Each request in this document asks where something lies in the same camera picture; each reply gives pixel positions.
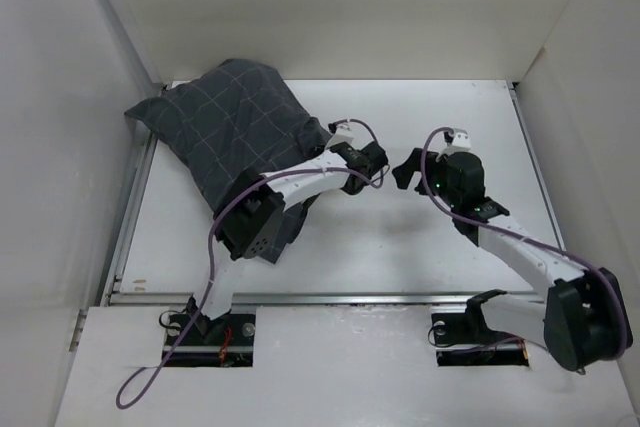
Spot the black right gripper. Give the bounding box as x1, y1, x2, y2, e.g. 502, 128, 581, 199
391, 147, 459, 209

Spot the dark grey checked pillowcase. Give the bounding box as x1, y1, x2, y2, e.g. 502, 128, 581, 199
123, 57, 336, 264

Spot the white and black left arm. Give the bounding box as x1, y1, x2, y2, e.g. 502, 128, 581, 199
186, 141, 388, 344

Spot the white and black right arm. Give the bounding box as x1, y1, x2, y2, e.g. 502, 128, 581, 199
392, 149, 633, 372

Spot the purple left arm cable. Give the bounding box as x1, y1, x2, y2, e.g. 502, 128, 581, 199
115, 119, 390, 408

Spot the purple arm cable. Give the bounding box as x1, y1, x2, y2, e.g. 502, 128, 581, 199
115, 119, 390, 408
420, 126, 630, 363

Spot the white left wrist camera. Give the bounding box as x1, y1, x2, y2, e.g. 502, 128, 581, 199
325, 121, 355, 150

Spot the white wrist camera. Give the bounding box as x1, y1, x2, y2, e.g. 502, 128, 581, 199
441, 128, 471, 155
325, 121, 355, 150

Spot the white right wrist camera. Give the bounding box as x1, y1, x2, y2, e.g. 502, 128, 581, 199
441, 128, 471, 155

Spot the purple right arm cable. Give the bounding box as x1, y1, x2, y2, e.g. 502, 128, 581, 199
420, 126, 630, 363

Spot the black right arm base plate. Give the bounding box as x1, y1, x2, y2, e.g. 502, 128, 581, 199
428, 311, 529, 367

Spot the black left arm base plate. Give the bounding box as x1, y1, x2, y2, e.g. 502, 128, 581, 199
158, 310, 256, 368

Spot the aluminium front table rail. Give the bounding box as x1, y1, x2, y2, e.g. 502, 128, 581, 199
99, 289, 546, 307

